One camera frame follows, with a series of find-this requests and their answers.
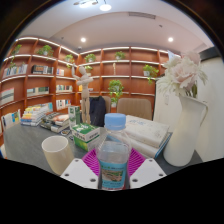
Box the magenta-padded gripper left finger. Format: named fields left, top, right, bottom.
left=60, top=148, right=100, bottom=190

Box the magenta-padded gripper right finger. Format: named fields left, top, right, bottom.
left=128, top=148, right=167, bottom=190

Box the clear water bottle blue cap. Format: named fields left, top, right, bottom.
left=96, top=113, right=132, bottom=191

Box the cream plastic cup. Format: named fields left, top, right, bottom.
left=41, top=135, right=75, bottom=176

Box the green and white box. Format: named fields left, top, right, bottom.
left=71, top=122, right=101, bottom=153

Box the white pitcher vase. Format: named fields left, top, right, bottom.
left=162, top=94, right=209, bottom=168

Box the stack of dark magazines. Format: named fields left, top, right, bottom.
left=39, top=112, right=71, bottom=134

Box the tall green white carton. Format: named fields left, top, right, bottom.
left=67, top=105, right=82, bottom=129

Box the beige upholstered chair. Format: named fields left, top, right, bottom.
left=116, top=97, right=153, bottom=121

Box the chair with dark jacket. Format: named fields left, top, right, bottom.
left=88, top=95, right=112, bottom=128

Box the stack of colourful books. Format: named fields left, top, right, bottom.
left=20, top=103, right=51, bottom=127

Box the wooden artist mannequin figure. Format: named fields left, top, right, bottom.
left=71, top=65, right=94, bottom=125

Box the pink and white flower bouquet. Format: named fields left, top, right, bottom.
left=155, top=50, right=209, bottom=99

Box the ceiling air vent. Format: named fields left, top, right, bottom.
left=128, top=11, right=157, bottom=20

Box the ceiling chandelier with round lamps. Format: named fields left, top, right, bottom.
left=73, top=0, right=113, bottom=12

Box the wooden wall shelf unit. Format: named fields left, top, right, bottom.
left=0, top=35, right=174, bottom=148

